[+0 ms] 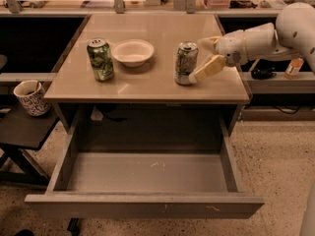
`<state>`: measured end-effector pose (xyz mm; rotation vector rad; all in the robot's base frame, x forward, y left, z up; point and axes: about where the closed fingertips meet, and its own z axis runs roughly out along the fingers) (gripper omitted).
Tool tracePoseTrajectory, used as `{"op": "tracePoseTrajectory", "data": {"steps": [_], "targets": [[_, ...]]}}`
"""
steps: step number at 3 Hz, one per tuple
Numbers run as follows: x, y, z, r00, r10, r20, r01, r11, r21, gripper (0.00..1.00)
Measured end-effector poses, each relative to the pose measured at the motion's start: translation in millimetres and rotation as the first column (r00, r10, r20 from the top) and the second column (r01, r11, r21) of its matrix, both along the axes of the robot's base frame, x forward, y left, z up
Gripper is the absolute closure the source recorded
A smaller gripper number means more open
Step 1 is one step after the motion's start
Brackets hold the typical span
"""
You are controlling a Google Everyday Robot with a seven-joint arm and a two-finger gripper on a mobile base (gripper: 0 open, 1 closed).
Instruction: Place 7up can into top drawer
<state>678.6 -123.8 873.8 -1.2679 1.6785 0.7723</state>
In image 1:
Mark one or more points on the black object on shelf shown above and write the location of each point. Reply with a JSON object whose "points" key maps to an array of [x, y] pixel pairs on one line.
{"points": [[262, 74]]}

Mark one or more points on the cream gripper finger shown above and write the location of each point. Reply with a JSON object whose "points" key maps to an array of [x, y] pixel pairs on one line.
{"points": [[210, 43], [210, 67]]}

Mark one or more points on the white bowl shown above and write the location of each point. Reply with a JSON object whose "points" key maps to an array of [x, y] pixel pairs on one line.
{"points": [[132, 52]]}

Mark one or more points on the patterned paper cup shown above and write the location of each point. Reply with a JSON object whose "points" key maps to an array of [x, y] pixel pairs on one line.
{"points": [[31, 95]]}

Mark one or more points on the dark side stool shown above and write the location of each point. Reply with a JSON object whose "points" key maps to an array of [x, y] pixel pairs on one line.
{"points": [[18, 133]]}

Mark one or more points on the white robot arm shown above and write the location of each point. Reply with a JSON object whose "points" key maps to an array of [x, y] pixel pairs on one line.
{"points": [[292, 36]]}

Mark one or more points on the white green 7up can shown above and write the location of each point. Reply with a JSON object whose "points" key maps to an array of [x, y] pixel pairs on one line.
{"points": [[186, 61]]}

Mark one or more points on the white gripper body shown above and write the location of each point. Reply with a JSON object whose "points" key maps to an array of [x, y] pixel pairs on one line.
{"points": [[231, 47]]}

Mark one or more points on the green soda can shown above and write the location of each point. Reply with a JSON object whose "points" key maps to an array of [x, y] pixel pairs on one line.
{"points": [[100, 58]]}

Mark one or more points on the open grey top drawer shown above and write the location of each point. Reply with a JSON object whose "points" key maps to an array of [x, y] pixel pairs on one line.
{"points": [[185, 169]]}

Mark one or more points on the orange drink bottle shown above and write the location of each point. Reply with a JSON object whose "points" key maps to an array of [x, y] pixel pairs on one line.
{"points": [[293, 68]]}

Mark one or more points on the beige cabinet desk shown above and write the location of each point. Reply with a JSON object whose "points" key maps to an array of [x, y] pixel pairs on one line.
{"points": [[143, 99]]}

